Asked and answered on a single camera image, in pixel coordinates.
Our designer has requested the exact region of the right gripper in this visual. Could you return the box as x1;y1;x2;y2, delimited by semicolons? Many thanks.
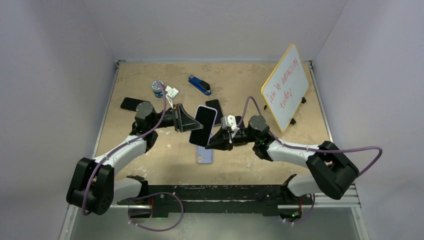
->
204;125;258;152

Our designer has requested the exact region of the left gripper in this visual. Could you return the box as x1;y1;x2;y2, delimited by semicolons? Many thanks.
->
150;104;203;133

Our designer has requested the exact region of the black phone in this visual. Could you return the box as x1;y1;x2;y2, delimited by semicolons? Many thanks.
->
120;97;146;112
189;105;218;147

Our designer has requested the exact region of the lilac phone case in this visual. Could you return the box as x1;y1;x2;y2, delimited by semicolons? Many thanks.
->
188;104;219;148
195;146;214;164

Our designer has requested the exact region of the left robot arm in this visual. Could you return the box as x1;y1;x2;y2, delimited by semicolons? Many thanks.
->
66;101;204;215

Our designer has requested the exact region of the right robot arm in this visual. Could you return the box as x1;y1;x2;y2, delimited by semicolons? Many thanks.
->
206;115;360;204

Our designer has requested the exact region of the phone in clear case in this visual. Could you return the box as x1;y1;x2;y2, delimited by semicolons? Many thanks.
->
235;115;245;128

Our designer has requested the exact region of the phone in pink case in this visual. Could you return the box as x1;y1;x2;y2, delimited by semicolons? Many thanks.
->
205;99;224;126

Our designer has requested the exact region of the blue stapler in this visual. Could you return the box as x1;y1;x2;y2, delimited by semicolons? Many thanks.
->
188;75;212;96

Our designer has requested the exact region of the blue white jar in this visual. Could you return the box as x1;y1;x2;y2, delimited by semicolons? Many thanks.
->
151;80;167;98

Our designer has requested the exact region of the yellow framed whiteboard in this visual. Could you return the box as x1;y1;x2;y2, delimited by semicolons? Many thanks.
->
261;43;310;133

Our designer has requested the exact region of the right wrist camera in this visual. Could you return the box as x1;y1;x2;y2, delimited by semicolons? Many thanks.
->
221;115;240;133

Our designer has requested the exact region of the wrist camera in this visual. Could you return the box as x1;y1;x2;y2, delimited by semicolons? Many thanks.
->
165;86;180;100
221;115;240;133

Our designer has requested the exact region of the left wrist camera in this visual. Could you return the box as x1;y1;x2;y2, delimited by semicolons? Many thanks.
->
165;86;180;100

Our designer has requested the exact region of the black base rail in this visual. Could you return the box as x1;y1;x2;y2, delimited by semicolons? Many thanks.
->
117;184;313;219

